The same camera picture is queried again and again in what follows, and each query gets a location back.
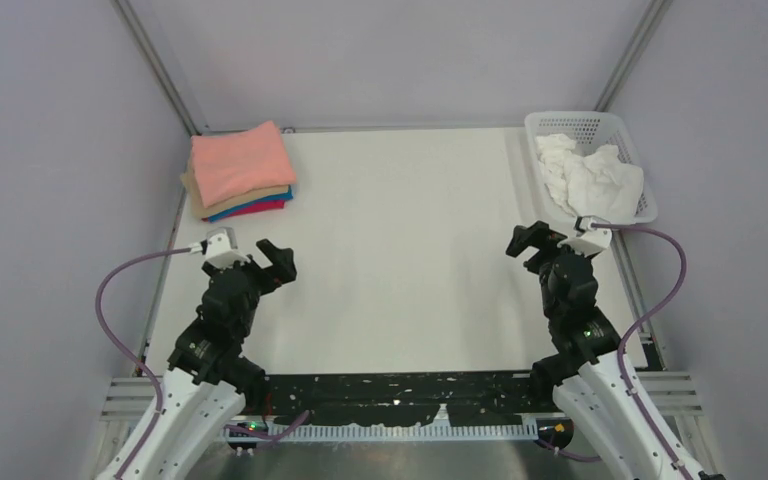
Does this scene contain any white printed t-shirt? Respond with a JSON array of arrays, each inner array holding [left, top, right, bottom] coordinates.
[[535, 134, 644, 224]]

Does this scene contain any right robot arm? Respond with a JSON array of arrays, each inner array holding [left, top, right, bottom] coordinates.
[[506, 217, 718, 479]]

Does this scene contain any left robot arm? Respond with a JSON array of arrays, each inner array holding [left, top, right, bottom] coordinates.
[[94, 228, 297, 479]]

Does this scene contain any folded magenta t-shirt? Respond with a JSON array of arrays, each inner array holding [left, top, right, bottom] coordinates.
[[225, 199, 286, 217]]

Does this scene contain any white plastic laundry basket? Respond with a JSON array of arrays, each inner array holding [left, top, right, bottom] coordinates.
[[524, 111, 658, 224]]

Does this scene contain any folded pink t-shirt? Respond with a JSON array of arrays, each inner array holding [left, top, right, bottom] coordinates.
[[190, 121, 297, 206]]

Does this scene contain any folded tan t-shirt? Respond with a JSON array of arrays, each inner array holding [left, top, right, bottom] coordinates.
[[180, 167, 291, 219]]

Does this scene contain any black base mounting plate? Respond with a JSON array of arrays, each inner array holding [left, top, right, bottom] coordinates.
[[242, 370, 561, 427]]

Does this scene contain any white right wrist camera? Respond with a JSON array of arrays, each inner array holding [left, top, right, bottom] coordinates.
[[559, 216, 613, 258]]

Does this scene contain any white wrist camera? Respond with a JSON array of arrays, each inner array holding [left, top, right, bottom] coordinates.
[[200, 227, 249, 269], [559, 216, 613, 258]]

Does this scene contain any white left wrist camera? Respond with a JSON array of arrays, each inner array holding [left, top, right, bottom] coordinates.
[[200, 227, 249, 269]]

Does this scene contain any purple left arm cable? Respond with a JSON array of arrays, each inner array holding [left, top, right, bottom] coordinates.
[[95, 246, 205, 480]]

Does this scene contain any white slotted cable duct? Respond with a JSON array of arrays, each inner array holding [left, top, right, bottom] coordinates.
[[125, 422, 544, 444]]

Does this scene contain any aluminium frame rail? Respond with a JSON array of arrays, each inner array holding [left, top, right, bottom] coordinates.
[[111, 0, 201, 135]]

